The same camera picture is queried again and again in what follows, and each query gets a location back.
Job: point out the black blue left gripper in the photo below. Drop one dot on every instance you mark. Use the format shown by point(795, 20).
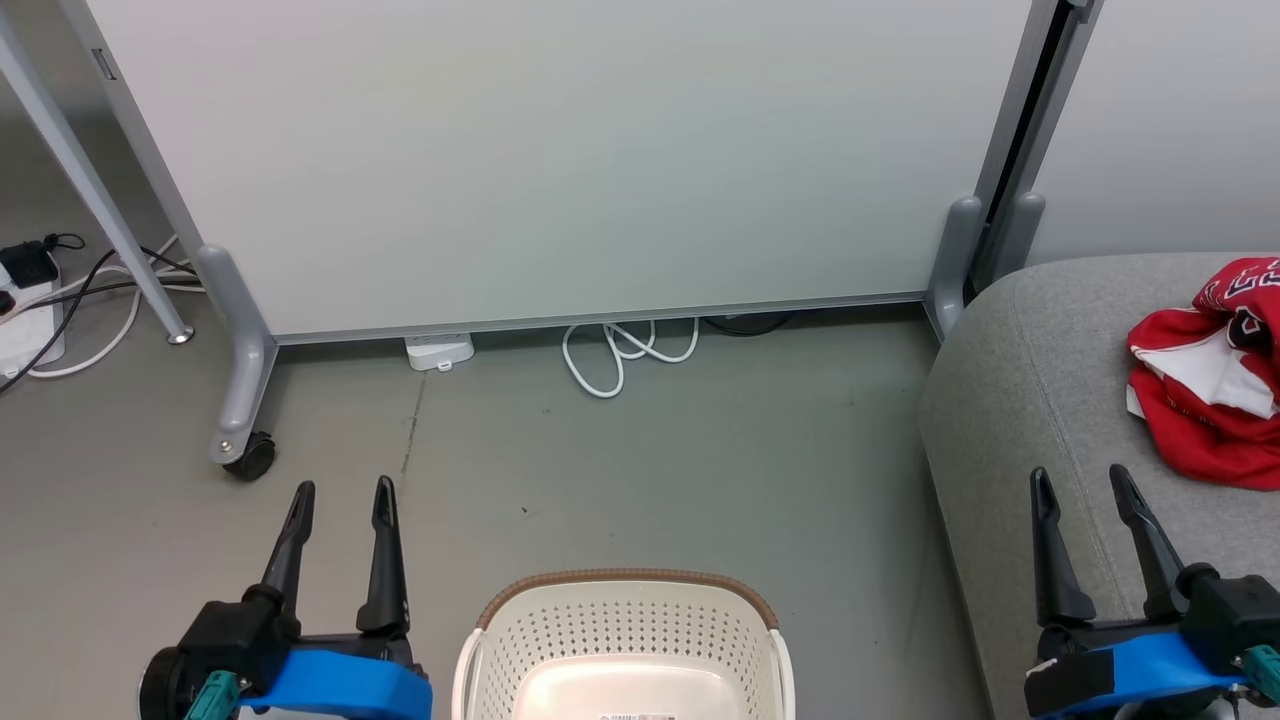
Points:
point(340, 685)

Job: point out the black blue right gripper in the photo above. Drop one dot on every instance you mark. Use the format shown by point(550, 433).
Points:
point(1150, 665)

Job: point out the red white sports jersey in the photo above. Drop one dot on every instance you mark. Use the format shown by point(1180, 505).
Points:
point(1210, 430)

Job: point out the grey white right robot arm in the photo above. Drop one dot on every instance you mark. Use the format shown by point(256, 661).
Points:
point(1180, 710)

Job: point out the cream perforated laundry basket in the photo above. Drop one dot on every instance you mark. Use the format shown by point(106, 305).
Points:
point(620, 640)

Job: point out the black caster wheel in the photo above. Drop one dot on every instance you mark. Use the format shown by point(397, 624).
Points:
point(252, 458)

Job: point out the grey fabric sofa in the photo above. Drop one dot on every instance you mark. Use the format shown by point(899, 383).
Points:
point(1040, 400)

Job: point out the grey partition leg with caster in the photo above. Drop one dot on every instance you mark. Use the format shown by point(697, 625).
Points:
point(245, 370)

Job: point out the small white power strip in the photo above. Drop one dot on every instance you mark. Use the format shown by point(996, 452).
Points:
point(438, 351)

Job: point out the large white power strip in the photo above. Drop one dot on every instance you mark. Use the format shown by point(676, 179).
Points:
point(28, 335)

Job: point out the black power adapter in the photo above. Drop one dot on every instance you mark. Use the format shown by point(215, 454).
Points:
point(28, 265)

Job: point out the slanted grey metal table leg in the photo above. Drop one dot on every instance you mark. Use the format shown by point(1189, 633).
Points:
point(90, 185)

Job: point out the narrow white partition panel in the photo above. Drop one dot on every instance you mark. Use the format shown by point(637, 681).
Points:
point(1170, 110)

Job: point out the large white partition panel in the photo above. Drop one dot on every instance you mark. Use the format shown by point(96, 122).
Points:
point(560, 150)

